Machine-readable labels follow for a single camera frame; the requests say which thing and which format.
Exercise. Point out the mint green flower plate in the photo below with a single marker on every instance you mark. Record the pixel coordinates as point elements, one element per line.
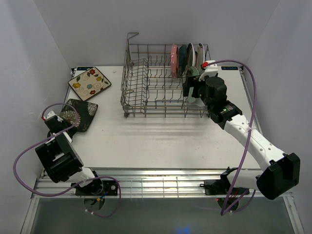
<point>192,73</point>

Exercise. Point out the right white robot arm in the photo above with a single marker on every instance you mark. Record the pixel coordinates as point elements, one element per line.
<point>280,171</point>

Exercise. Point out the dark square floral plate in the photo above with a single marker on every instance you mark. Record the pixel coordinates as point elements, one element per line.
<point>86,113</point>

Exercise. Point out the cream square floral plate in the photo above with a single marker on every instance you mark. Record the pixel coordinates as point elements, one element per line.
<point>88,82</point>

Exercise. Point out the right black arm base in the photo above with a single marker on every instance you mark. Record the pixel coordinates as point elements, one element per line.
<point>218,186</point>

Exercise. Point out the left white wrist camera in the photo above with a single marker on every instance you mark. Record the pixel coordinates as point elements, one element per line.
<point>50,116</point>

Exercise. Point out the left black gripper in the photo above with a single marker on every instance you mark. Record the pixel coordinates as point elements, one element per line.
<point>73,130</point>

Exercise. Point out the dark teal square plate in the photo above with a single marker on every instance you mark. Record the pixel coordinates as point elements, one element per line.
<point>182,57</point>

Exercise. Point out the pink polka dot plate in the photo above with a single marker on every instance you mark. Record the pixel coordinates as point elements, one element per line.
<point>174,60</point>

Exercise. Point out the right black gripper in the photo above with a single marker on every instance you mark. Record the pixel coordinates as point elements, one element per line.
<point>193,82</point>

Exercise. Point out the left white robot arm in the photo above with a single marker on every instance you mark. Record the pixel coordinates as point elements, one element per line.
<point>61,161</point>

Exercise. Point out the white oval plate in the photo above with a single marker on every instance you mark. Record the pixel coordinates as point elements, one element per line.
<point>201,101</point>

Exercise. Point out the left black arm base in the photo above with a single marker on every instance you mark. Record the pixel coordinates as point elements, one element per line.
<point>98,187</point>

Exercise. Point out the grey wire dish rack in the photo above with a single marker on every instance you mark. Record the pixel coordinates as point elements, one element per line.
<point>148,88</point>

